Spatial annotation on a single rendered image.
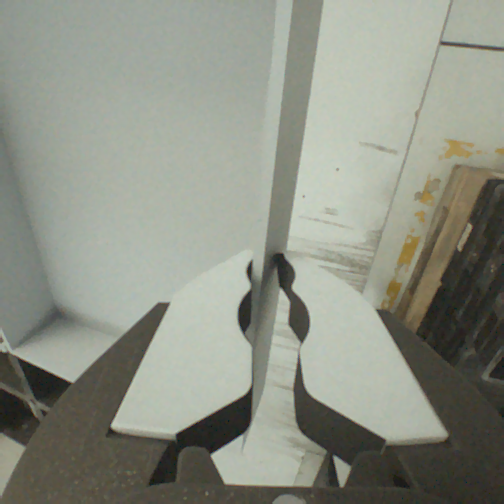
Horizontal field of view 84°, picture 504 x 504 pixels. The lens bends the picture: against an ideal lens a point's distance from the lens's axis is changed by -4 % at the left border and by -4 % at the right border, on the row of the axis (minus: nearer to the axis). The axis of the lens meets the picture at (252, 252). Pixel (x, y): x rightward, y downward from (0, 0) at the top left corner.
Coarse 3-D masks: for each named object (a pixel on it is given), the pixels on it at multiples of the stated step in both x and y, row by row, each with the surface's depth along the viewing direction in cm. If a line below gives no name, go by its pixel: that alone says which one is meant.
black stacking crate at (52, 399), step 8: (24, 360) 64; (24, 368) 65; (32, 368) 67; (40, 368) 69; (32, 376) 67; (40, 376) 70; (48, 376) 72; (56, 376) 75; (32, 384) 68; (40, 384) 70; (48, 384) 73; (56, 384) 75; (64, 384) 75; (40, 392) 71; (48, 392) 73; (56, 392) 73; (48, 400) 71; (56, 400) 71
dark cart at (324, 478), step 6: (330, 456) 165; (324, 462) 175; (330, 462) 162; (324, 468) 172; (330, 468) 160; (318, 474) 185; (324, 474) 167; (330, 474) 157; (336, 474) 159; (318, 480) 181; (324, 480) 163; (330, 480) 154; (336, 480) 156; (324, 486) 158; (330, 486) 152; (336, 486) 153
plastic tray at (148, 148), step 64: (0, 0) 14; (64, 0) 13; (128, 0) 12; (192, 0) 11; (256, 0) 11; (320, 0) 10; (0, 64) 16; (64, 64) 15; (128, 64) 14; (192, 64) 13; (256, 64) 12; (0, 128) 18; (64, 128) 16; (128, 128) 15; (192, 128) 14; (256, 128) 13; (0, 192) 19; (64, 192) 19; (128, 192) 17; (192, 192) 16; (256, 192) 14; (0, 256) 20; (64, 256) 22; (128, 256) 19; (192, 256) 18; (256, 256) 11; (0, 320) 21; (64, 320) 26; (128, 320) 23; (256, 320) 12; (256, 384) 17
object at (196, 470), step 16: (192, 448) 5; (192, 464) 5; (208, 464) 5; (352, 464) 5; (368, 464) 5; (384, 464) 5; (176, 480) 5; (192, 480) 5; (208, 480) 5; (352, 480) 5; (368, 480) 5; (384, 480) 5; (128, 496) 4; (144, 496) 4; (160, 496) 4; (176, 496) 4; (192, 496) 4; (208, 496) 4; (224, 496) 4; (240, 496) 4; (256, 496) 4; (272, 496) 4; (288, 496) 4; (304, 496) 4; (320, 496) 4; (336, 496) 4; (352, 496) 4; (368, 496) 4; (384, 496) 4; (400, 496) 4; (416, 496) 4; (432, 496) 4
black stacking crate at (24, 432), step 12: (0, 396) 93; (12, 396) 97; (0, 408) 94; (12, 408) 98; (24, 408) 104; (0, 420) 95; (12, 420) 100; (24, 420) 101; (36, 420) 102; (12, 432) 97; (24, 432) 98
